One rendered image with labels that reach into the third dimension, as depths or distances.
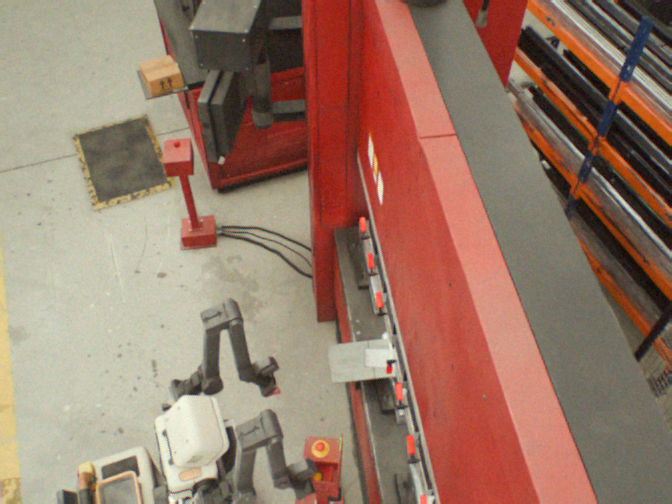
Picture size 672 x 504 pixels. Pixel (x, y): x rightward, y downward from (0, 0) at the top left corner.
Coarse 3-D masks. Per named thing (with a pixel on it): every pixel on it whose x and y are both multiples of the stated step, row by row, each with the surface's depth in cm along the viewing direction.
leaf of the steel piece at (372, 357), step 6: (366, 354) 276; (372, 354) 276; (378, 354) 276; (384, 354) 276; (366, 360) 274; (372, 360) 274; (378, 360) 274; (384, 360) 274; (366, 366) 273; (372, 366) 273; (378, 366) 273; (384, 366) 273
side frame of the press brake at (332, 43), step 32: (320, 0) 238; (352, 0) 239; (480, 0) 246; (512, 0) 248; (320, 32) 248; (352, 32) 250; (480, 32) 257; (512, 32) 259; (320, 64) 259; (352, 64) 261; (320, 96) 271; (352, 96) 273; (320, 128) 284; (352, 128) 287; (320, 160) 299; (352, 160) 302; (320, 192) 315; (352, 192) 318; (320, 224) 334; (352, 224) 337; (320, 256) 354; (320, 288) 377; (320, 320) 403
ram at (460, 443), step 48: (384, 96) 219; (384, 144) 228; (384, 192) 238; (384, 240) 249; (432, 240) 173; (432, 288) 178; (432, 336) 185; (432, 384) 191; (432, 432) 198; (480, 432) 147; (432, 480) 206; (480, 480) 151
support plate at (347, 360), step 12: (336, 348) 278; (348, 348) 278; (360, 348) 278; (372, 348) 278; (384, 348) 278; (336, 360) 275; (348, 360) 275; (360, 360) 275; (336, 372) 271; (348, 372) 271; (360, 372) 271; (372, 372) 271; (384, 372) 271
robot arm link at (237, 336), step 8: (240, 320) 215; (232, 328) 214; (240, 328) 216; (232, 336) 224; (240, 336) 225; (232, 344) 228; (240, 344) 229; (232, 352) 237; (240, 352) 233; (248, 352) 237; (240, 360) 237; (248, 360) 239; (240, 368) 240; (248, 368) 242; (240, 376) 244
